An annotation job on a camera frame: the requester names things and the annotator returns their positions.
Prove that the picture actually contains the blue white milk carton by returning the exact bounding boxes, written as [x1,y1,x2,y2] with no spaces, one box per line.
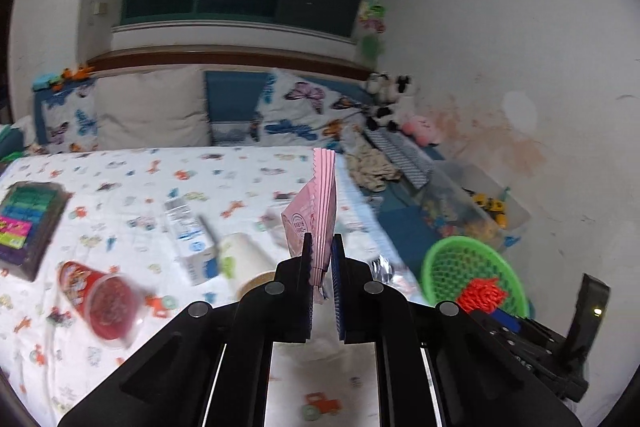
[164,199,223,288]

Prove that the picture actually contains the pink plush toy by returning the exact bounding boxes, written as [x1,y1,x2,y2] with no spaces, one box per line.
[402,116,443,144]

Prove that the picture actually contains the beige clothes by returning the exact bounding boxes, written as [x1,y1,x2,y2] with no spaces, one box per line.
[345,142,402,194]

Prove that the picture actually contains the wooden window ledge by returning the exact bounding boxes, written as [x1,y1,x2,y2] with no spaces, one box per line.
[85,47,381,81]

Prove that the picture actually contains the pink packet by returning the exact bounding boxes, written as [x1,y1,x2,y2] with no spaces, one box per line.
[281,147,338,305]

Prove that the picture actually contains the black white plush cow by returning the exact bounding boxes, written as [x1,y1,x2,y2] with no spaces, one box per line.
[364,73,419,132]

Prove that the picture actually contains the white pillow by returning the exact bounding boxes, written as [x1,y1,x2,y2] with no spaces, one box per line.
[95,67,211,152]

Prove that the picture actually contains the red snack cup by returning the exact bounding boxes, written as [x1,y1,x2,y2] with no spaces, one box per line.
[57,259,147,351]

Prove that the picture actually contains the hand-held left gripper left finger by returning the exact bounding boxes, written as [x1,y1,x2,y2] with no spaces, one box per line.
[57,232,316,427]

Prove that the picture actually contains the dark tray of colourful blocks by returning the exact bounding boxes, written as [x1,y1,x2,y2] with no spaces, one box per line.
[0,181,74,283]

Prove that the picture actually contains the large butterfly pillow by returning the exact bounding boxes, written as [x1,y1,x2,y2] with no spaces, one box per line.
[252,72,372,152]

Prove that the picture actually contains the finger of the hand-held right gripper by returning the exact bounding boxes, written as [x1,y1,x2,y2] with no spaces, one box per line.
[470,309,568,388]

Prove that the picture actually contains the blue pillow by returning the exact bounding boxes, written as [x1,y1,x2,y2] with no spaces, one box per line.
[205,71,269,146]

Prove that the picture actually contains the orange toy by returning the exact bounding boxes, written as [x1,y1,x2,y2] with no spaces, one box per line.
[62,63,96,82]

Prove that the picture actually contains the white paper cup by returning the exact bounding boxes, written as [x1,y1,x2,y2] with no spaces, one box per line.
[217,232,278,303]

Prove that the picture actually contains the small butterfly pillow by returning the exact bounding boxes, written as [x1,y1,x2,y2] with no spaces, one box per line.
[40,79,101,155]

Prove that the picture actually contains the clear storage box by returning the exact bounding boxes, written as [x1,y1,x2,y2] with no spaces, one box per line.
[420,157,532,253]

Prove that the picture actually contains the printed bed sheet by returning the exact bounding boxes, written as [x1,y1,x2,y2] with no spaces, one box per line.
[0,146,426,427]

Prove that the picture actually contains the red mesh scrubber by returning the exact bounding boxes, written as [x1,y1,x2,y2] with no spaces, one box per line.
[457,278,508,314]

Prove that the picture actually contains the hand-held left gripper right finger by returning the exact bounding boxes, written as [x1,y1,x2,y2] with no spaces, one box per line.
[330,233,583,427]

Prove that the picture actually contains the striped cloth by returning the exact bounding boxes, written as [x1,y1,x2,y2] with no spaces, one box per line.
[365,127,436,188]

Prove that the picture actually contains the colourful wall decoration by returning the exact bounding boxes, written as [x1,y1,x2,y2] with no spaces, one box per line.
[356,0,388,60]

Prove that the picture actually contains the green plastic basket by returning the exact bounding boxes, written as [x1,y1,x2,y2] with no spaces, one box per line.
[420,236,531,323]

